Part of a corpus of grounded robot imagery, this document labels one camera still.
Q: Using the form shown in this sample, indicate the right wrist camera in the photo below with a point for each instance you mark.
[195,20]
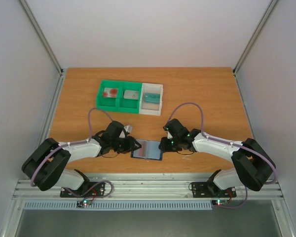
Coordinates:
[169,131]

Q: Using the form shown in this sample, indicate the aluminium rail frame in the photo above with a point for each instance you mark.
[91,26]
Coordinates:
[128,186]

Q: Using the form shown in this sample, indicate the teal card stack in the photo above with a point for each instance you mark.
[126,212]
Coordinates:
[153,98]

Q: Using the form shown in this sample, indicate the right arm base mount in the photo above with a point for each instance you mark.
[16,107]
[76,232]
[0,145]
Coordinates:
[201,190]

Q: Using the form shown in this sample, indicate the white bin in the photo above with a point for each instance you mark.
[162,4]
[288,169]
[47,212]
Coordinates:
[149,108]

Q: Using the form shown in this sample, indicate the grey bird card stack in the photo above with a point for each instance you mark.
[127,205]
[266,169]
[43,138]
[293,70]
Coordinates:
[131,94]

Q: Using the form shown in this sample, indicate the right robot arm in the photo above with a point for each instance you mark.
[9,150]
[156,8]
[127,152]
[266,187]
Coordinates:
[252,166]

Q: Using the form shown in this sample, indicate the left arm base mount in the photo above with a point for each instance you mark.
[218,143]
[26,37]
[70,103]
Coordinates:
[87,190]

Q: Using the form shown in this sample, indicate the red circle card stack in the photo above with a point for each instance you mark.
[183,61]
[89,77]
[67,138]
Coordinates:
[110,92]

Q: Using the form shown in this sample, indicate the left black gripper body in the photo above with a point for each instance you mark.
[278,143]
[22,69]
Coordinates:
[123,148]

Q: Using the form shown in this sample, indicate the middle green bin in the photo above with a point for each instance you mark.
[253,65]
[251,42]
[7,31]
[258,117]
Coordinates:
[127,105]

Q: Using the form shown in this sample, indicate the left circuit board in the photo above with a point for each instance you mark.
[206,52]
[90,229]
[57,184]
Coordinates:
[85,203]

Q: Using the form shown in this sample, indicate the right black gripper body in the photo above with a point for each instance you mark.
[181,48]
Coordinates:
[164,144]

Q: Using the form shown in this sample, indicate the right circuit board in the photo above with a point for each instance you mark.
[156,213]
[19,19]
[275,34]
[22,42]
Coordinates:
[219,202]

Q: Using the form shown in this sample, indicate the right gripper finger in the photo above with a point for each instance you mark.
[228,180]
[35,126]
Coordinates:
[163,141]
[161,147]

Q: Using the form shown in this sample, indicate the grey slotted cable duct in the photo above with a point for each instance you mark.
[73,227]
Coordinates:
[118,205]

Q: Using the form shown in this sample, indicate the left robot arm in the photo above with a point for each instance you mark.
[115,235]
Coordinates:
[46,166]

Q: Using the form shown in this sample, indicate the green bin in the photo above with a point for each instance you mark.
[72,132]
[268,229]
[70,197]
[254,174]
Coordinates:
[127,105]
[108,104]

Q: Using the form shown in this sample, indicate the circuit board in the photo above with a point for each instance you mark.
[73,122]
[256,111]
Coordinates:
[85,203]
[219,202]

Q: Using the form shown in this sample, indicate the dark blue card holder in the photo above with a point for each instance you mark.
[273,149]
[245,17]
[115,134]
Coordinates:
[154,153]

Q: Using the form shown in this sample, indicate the left green bin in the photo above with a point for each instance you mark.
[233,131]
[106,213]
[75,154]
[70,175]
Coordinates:
[108,104]

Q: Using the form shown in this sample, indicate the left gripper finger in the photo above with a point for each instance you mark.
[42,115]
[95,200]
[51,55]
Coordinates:
[135,142]
[135,147]

